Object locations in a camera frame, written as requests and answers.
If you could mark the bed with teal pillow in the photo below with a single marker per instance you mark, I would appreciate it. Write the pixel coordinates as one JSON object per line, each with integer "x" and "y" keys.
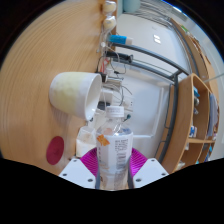
{"x": 131, "y": 5}

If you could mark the black charger block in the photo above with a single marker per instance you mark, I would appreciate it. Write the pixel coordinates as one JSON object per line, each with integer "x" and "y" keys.
{"x": 103, "y": 78}

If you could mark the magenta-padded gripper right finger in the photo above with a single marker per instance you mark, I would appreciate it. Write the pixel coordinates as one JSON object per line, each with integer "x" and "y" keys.
{"x": 150, "y": 171}

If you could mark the small white round roll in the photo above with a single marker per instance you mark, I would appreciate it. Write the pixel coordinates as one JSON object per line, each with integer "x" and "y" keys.
{"x": 109, "y": 22}
{"x": 109, "y": 6}

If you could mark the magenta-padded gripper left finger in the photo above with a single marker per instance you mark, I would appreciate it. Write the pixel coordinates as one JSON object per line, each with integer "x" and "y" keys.
{"x": 76, "y": 171}

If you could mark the crumpled white tissue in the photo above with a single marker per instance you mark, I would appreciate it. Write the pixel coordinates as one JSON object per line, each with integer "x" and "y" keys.
{"x": 86, "y": 143}

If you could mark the clear plastic water bottle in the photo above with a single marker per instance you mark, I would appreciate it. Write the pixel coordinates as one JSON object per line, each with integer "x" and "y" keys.
{"x": 115, "y": 150}

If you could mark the cream white ceramic cup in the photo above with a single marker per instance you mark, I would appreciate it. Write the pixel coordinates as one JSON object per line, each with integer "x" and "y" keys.
{"x": 71, "y": 93}

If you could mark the black electric shaver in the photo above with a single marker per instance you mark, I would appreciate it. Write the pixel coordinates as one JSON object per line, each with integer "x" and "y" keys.
{"x": 120, "y": 57}

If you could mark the flat round red coaster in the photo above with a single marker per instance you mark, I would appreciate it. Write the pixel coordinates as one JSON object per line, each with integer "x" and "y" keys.
{"x": 55, "y": 150}

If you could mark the long wooden bunk ledge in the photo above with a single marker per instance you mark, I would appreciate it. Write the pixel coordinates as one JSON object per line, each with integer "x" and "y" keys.
{"x": 200, "y": 60}

